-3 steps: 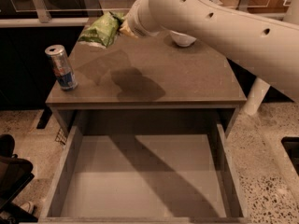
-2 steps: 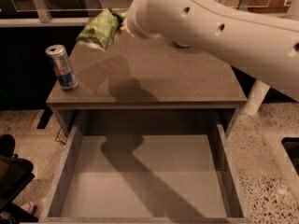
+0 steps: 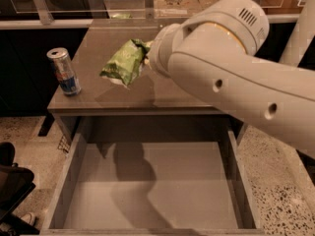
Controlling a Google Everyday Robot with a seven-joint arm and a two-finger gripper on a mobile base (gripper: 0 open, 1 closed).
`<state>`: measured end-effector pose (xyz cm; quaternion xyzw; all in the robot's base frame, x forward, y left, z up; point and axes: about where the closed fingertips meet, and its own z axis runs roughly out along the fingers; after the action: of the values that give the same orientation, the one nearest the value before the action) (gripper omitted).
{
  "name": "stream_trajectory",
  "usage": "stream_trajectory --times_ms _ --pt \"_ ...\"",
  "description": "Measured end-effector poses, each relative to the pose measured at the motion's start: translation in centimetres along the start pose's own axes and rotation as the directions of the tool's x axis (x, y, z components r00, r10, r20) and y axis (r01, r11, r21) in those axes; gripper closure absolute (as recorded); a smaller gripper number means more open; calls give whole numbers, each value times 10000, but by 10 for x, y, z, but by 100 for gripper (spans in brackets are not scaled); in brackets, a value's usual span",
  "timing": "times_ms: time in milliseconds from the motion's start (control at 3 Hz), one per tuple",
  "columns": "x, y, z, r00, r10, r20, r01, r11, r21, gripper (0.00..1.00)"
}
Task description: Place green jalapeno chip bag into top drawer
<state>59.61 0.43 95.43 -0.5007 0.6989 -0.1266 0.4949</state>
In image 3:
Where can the green jalapeno chip bag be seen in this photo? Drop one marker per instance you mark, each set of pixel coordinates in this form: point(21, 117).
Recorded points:
point(125, 64)

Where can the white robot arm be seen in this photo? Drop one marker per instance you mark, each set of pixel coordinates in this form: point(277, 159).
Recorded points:
point(212, 57)

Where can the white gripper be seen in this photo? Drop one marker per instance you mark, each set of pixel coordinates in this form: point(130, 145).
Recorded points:
point(157, 53)

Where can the white shoe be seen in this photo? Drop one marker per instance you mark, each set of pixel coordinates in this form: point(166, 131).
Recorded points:
point(15, 223)

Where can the white ceramic bowl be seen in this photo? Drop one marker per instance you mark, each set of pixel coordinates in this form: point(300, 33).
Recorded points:
point(184, 25)

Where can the white diagonal support pole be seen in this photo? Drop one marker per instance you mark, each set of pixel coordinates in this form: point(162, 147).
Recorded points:
point(301, 36)

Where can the open grey top drawer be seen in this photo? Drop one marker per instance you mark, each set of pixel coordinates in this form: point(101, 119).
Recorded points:
point(153, 176)

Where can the grey metal railing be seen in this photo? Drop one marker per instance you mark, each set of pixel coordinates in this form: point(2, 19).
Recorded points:
point(42, 4)

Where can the flattened cardboard box left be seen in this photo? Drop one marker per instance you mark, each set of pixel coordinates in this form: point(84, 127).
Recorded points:
point(176, 8)

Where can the black office chair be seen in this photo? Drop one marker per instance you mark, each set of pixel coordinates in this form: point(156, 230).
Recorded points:
point(16, 183)

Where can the silver blue energy drink can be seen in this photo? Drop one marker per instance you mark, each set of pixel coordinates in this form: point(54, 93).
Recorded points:
point(62, 67)

